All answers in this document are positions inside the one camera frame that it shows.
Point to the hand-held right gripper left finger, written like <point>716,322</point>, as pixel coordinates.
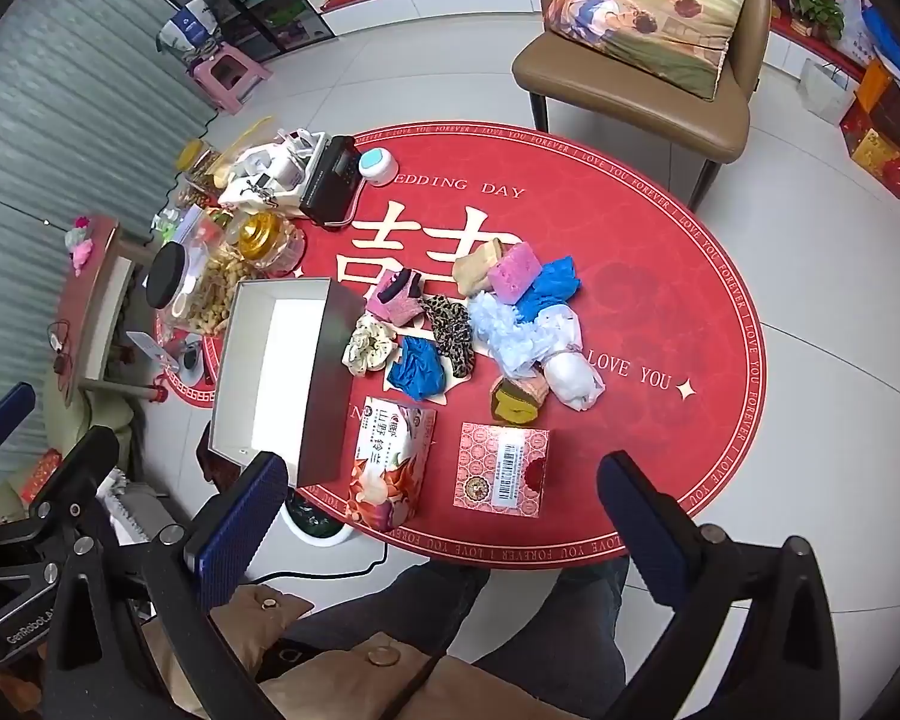
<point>244,517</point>

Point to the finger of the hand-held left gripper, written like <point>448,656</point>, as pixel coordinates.
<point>4,409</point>
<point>82,465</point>

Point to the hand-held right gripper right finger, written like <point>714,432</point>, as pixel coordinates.
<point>645,525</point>

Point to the grey box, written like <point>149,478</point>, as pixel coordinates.
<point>270,375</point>

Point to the white sock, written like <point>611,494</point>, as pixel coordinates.
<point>570,379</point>

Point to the pink brown striped sock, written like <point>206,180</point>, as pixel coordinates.
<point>521,394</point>

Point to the white gauzy cloth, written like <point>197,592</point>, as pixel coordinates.
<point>562,330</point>

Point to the light blue fluffy cloth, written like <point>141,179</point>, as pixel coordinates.
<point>499,326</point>

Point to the pink black pouch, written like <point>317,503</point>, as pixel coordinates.
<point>390,307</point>

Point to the beige sock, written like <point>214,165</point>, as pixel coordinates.
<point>472,270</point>

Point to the pale green seat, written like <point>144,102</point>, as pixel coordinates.
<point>82,412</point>

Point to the white round bin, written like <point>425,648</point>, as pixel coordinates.
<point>322,532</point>

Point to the person's right leg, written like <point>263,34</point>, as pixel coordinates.
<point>562,615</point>

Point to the red side table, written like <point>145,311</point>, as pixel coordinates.
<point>90,292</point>

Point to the floral tissue packet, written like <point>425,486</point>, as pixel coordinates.
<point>390,465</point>

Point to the red tissue box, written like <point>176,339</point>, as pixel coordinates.
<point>495,472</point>

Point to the pink plush toy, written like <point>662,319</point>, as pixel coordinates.
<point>79,244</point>

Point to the black lid snack jar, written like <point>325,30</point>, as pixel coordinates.
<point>172,277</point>

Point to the white floral scrunchie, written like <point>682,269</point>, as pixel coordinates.
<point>367,349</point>

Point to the red round table mat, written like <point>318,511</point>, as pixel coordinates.
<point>645,315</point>

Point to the blue crumpled cloth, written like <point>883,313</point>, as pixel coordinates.
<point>420,375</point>

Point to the bright blue ruffled cloth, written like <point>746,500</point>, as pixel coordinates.
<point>555,285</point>

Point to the leopard print scrunchie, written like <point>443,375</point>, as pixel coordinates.
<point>450,330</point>

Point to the gold lid jar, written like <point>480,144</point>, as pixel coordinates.
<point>259,236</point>

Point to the pink sponge cloth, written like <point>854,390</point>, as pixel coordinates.
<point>516,274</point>

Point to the yellow lid jar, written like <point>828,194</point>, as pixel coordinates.
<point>191,154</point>

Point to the grey curtain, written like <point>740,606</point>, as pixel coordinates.
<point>60,90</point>

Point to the black radio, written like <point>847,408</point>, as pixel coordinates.
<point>330,180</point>

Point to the teal round device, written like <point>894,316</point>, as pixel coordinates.
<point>375,165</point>

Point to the pink stool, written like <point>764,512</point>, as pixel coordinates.
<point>221,64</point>

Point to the tan chair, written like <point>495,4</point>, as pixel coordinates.
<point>645,105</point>

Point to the blue and white bag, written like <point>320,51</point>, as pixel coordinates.
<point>191,26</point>

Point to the red floral gift box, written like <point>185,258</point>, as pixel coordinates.
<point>885,161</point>

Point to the white paper bag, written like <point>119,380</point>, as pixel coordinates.
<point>825,90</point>

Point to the printed cushion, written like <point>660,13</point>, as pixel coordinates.
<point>645,7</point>

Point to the blue plastic bag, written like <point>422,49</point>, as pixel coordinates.
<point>896,52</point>

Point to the green potted plant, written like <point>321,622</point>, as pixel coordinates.
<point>810,4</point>

